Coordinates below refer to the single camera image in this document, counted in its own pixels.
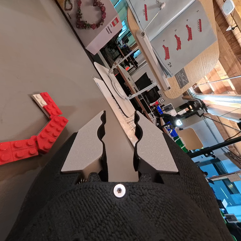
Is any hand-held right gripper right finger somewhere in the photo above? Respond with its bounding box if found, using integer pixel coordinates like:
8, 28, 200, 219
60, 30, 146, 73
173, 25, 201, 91
132, 110, 179, 181

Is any white lego set box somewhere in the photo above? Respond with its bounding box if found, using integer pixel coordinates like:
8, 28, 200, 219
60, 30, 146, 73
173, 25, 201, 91
55, 0, 123, 55

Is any beige chair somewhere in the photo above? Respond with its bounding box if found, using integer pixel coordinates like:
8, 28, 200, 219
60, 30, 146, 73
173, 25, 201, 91
177, 127, 204, 150

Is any lego instruction booklet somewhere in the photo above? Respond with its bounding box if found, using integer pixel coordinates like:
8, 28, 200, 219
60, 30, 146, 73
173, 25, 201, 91
126, 0, 218, 78

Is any silver ventilation duct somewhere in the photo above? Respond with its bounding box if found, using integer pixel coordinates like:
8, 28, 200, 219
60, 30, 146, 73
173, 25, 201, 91
186, 87, 241, 123

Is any black computer monitor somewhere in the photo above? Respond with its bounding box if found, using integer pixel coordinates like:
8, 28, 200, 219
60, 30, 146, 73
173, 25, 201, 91
134, 72, 161, 102

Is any wooden book stand board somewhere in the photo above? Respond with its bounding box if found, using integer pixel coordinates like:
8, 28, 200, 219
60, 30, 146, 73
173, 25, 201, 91
127, 0, 221, 99

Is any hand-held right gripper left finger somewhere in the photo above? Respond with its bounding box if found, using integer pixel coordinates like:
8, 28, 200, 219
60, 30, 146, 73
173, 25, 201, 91
61, 110, 109, 182

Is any black metal pole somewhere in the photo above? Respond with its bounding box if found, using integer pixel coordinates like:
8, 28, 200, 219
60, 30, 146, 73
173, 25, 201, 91
186, 136, 241, 159

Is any white stand support frame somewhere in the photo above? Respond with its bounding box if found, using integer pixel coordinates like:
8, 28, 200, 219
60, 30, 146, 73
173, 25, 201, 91
108, 47, 160, 100

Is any red and white lego frame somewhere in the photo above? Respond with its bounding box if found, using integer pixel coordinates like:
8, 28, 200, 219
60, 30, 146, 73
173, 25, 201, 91
0, 92, 69, 166

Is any white stand base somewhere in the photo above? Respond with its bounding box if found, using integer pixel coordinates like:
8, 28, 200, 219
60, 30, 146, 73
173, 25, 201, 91
94, 62, 136, 118

